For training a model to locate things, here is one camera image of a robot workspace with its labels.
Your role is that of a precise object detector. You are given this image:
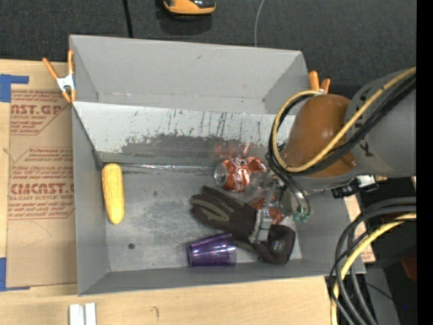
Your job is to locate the yellow corn cob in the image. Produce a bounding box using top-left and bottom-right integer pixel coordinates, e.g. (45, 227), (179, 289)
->
(101, 162), (126, 225)

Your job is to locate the grey metal bin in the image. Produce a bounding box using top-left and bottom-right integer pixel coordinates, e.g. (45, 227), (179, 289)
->
(68, 35), (368, 297)

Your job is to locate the crushed red metal can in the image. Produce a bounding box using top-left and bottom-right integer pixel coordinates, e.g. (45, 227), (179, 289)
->
(213, 156), (269, 193)
(250, 196), (287, 225)

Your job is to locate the dark brown glove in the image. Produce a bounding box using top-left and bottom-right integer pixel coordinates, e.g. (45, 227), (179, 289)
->
(189, 185), (297, 265)

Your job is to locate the black cylinder on white bracket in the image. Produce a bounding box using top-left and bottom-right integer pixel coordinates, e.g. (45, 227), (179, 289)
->
(331, 173), (379, 200)

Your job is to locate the purple plastic cup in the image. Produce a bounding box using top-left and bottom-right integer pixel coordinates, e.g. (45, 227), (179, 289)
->
(186, 243), (238, 268)
(188, 232), (235, 251)

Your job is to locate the brown cardboard board red print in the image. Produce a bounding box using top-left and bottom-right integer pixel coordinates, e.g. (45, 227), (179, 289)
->
(0, 58), (78, 293)

